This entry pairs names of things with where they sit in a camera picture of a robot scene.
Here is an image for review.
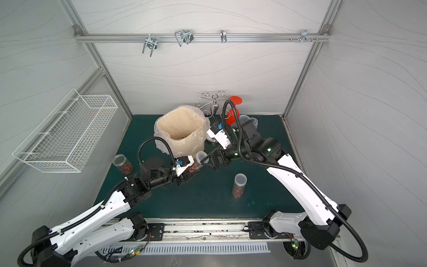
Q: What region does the jar with dried flowers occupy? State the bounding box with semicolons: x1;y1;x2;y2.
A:
187;151;209;173

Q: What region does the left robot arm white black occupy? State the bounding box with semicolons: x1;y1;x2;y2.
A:
17;137;196;267

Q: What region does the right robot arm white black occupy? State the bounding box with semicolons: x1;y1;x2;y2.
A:
205;100;369;263

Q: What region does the jar with flowers right side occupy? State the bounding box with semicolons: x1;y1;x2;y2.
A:
232;174;248;199

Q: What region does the cream trash bin with bag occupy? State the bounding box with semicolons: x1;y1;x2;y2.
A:
153;105;210;158

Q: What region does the red plastic wine glass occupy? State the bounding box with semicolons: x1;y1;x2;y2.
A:
226;96;243;126

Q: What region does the chrome glass holder stand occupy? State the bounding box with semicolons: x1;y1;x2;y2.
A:
193;91;226;125

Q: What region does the clear wine glass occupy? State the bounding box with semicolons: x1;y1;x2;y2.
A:
250;117;259;129

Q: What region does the jar with flowers left side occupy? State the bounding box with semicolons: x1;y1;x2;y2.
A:
112;154;134;175

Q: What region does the white vent strip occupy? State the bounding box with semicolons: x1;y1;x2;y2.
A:
99;243;269;256

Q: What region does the metal hook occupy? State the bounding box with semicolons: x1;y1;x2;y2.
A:
174;29;194;47
142;36;158;57
220;30;227;43

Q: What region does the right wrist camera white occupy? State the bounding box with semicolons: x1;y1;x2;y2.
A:
207;122;231;150

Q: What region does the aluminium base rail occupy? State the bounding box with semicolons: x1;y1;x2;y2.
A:
146;218;290;243

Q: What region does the white wire basket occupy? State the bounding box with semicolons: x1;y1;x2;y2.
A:
12;89;118;173

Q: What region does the aluminium top rail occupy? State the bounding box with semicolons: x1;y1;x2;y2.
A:
75;32;331;43

